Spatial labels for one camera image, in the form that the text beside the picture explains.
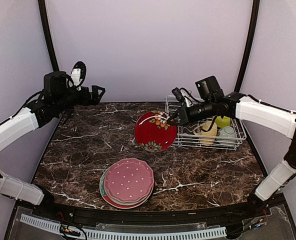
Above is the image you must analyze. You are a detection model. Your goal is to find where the lime green cup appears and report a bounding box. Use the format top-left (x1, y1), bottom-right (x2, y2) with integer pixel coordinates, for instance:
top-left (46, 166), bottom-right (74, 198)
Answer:
top-left (214, 116), bottom-right (231, 128)

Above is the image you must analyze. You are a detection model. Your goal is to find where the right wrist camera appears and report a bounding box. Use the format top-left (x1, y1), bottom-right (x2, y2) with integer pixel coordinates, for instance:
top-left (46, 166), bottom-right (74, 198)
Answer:
top-left (171, 87), bottom-right (195, 107)

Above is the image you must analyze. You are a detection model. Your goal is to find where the pink dotted bowl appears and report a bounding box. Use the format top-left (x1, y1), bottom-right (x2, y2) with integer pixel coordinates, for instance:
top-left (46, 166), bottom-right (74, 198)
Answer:
top-left (103, 158), bottom-right (155, 204)

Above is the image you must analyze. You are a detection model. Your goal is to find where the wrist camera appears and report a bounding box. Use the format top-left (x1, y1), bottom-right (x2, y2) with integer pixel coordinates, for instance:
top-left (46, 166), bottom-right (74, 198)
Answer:
top-left (171, 87), bottom-right (195, 107)
top-left (70, 61), bottom-right (87, 91)

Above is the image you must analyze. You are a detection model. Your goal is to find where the striped rim cream plate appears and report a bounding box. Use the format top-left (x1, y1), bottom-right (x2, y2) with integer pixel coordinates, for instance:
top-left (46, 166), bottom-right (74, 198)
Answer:
top-left (147, 187), bottom-right (155, 200)

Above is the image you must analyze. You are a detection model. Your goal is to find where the small red flower plate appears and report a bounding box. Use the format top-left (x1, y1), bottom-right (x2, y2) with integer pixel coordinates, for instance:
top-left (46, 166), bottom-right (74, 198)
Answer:
top-left (134, 110), bottom-right (177, 153)

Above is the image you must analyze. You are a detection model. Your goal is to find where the pale yellow mug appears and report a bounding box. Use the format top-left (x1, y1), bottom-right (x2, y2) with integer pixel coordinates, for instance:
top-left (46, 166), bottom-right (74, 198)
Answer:
top-left (193, 121), bottom-right (218, 147)

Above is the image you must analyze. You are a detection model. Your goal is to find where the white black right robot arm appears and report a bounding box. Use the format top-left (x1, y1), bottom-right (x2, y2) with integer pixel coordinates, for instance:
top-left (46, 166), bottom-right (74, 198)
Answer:
top-left (167, 76), bottom-right (296, 217)

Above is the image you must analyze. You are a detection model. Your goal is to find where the white wire dish rack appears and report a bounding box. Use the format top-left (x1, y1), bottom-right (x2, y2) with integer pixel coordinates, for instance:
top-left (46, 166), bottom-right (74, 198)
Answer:
top-left (164, 94), bottom-right (247, 151)

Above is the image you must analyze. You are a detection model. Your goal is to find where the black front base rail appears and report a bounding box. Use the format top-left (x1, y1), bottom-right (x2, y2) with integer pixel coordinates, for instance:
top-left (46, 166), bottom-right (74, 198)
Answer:
top-left (9, 191), bottom-right (287, 227)

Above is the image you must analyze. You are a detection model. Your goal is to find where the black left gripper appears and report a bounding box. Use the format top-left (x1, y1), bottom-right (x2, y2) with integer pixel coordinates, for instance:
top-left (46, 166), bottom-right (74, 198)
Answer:
top-left (54, 84), bottom-right (105, 113)

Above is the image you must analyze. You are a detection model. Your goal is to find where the pale green glass cup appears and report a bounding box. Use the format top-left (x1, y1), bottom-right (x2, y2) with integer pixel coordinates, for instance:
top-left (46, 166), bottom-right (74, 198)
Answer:
top-left (217, 126), bottom-right (237, 146)

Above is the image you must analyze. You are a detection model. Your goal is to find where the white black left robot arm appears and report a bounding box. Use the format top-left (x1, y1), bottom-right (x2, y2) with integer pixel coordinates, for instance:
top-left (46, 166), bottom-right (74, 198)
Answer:
top-left (0, 68), bottom-right (106, 218)

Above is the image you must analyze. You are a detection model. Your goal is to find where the white slotted cable duct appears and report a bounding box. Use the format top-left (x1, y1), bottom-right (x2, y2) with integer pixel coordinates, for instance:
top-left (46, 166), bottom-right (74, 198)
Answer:
top-left (20, 214), bottom-right (227, 240)

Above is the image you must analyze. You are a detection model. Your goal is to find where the right black frame post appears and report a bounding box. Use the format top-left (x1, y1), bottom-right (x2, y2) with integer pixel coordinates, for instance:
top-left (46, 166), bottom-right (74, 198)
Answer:
top-left (234, 0), bottom-right (260, 92)

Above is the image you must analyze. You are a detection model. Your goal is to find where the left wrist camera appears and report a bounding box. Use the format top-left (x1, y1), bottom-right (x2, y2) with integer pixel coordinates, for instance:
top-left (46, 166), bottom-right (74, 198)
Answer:
top-left (70, 61), bottom-right (87, 91)

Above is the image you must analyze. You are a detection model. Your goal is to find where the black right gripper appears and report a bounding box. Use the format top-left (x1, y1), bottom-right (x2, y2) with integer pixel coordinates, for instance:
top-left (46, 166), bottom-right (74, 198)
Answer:
top-left (167, 97), bottom-right (216, 125)

